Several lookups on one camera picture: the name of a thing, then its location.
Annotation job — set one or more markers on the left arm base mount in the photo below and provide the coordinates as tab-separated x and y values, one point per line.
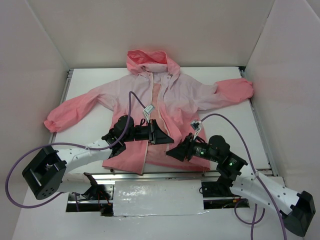
97	198

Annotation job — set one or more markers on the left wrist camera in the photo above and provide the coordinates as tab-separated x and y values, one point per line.
148	110

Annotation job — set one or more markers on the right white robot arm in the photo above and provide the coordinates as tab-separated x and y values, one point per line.
237	177

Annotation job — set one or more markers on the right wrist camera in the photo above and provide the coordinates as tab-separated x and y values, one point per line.
196	125

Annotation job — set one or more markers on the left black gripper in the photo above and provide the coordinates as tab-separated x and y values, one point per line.
152	131

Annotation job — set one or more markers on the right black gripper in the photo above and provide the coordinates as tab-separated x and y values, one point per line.
188	147

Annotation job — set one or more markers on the white foil-taped panel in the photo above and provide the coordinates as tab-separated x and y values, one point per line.
157	198

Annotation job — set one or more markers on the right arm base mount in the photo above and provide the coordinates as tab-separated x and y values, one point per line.
217	195

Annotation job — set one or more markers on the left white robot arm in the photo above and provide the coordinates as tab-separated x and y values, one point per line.
50	170

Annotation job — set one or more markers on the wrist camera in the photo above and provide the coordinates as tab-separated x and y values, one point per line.
148	110
196	125

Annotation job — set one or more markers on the pink gradient hooded jacket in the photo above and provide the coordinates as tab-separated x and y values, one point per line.
154	79

